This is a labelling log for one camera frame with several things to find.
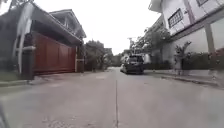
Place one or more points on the house with dark roof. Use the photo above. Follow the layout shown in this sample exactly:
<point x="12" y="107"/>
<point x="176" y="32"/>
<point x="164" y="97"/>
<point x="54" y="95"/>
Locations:
<point x="50" y="23"/>

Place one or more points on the dark green hedge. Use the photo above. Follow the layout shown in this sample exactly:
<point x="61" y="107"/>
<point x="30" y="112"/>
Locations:
<point x="196" y="61"/>

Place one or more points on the tree beside white building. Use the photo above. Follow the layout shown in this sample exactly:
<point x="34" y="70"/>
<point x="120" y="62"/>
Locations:
<point x="151" y="41"/>

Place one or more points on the red-brown wooden gate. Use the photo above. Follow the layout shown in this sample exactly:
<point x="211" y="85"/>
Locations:
<point x="53" y="55"/>

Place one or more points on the small pale tree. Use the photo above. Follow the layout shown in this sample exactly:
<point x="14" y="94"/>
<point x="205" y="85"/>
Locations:
<point x="181" y="55"/>

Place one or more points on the green trees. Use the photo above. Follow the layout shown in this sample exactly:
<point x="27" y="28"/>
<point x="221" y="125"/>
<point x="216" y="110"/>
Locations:
<point x="95" y="55"/>

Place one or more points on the raised concrete kerb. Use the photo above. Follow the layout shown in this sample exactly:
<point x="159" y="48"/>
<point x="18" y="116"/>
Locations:
<point x="193" y="80"/>

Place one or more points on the dark gate pillar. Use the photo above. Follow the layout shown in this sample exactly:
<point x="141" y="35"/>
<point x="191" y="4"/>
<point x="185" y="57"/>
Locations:
<point x="28" y="60"/>

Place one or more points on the white building with barred window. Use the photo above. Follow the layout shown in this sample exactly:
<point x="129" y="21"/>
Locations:
<point x="196" y="30"/>

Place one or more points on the grey concrete road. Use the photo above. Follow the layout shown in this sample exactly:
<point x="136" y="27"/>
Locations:
<point x="83" y="100"/>

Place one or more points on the dark parked car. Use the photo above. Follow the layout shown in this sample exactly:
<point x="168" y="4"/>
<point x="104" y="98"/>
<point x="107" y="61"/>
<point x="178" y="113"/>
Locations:
<point x="132" y="64"/>

